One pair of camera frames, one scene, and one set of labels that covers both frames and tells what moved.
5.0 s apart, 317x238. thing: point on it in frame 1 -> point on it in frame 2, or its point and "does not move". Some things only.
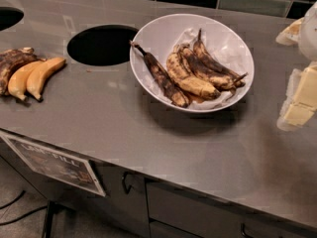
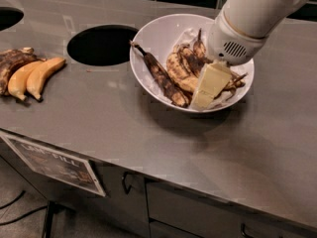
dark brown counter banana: [11, 60] does not move
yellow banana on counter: [40, 73] does not move
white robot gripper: [309, 34] -> [228, 42]
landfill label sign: [62, 167] does not move
